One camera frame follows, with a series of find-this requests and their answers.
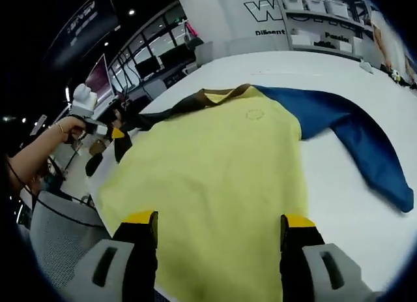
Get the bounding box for black computer monitor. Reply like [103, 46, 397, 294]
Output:
[158, 46, 193, 71]
[135, 55, 162, 80]

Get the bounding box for black hanging banner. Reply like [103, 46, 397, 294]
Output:
[48, 0, 119, 67]

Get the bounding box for grey mesh office chair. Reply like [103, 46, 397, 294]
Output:
[31, 190, 111, 290]

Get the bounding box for pink hanging bag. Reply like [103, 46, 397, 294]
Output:
[184, 18, 205, 47]

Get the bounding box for grey metal shelf unit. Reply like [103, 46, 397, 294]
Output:
[280, 0, 371, 60]

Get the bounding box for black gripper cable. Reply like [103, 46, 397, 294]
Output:
[6, 160, 98, 228]

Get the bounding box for person's left hand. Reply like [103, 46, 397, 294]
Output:
[60, 118, 88, 143]

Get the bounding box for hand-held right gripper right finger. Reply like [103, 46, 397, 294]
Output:
[279, 213, 382, 302]

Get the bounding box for group of white storage bins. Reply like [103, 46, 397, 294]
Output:
[285, 0, 351, 19]

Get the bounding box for yellow blue black garment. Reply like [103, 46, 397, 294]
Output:
[97, 83, 415, 302]

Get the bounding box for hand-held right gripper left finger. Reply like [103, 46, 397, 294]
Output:
[66, 210, 160, 302]

